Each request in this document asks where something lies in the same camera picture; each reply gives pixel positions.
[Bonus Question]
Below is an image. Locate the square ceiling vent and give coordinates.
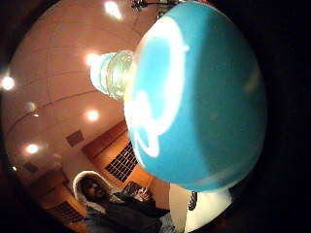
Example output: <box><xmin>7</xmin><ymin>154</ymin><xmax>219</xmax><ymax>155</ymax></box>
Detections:
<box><xmin>65</xmin><ymin>129</ymin><xmax>86</xmax><ymax>149</ymax></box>

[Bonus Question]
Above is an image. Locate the blue bottle with white print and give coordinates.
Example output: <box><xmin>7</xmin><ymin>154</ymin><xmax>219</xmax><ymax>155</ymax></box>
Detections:
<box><xmin>89</xmin><ymin>1</ymin><xmax>268</xmax><ymax>194</ymax></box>

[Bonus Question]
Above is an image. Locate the round ceiling light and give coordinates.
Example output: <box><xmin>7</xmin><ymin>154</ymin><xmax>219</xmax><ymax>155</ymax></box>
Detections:
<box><xmin>85</xmin><ymin>108</ymin><xmax>100</xmax><ymax>123</ymax></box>
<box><xmin>0</xmin><ymin>75</ymin><xmax>16</xmax><ymax>92</ymax></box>
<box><xmin>24</xmin><ymin>143</ymin><xmax>41</xmax><ymax>155</ymax></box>
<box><xmin>103</xmin><ymin>0</ymin><xmax>123</xmax><ymax>21</ymax></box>
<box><xmin>85</xmin><ymin>51</ymin><xmax>100</xmax><ymax>67</ymax></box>

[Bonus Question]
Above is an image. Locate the wooden cabinet with grille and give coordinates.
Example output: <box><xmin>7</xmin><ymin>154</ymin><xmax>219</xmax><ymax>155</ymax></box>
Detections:
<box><xmin>30</xmin><ymin>169</ymin><xmax>87</xmax><ymax>233</ymax></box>

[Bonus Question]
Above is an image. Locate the small ceiling sensor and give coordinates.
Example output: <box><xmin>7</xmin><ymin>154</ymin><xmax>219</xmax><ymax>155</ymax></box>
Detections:
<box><xmin>26</xmin><ymin>102</ymin><xmax>41</xmax><ymax>118</ymax></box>

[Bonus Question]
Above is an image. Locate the the person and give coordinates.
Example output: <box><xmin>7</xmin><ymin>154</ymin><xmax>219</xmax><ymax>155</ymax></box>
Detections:
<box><xmin>71</xmin><ymin>170</ymin><xmax>177</xmax><ymax>233</ymax></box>

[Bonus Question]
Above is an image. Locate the wooden wall panel with grille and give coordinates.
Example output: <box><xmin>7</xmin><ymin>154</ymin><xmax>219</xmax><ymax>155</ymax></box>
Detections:
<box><xmin>81</xmin><ymin>119</ymin><xmax>155</xmax><ymax>188</ymax></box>

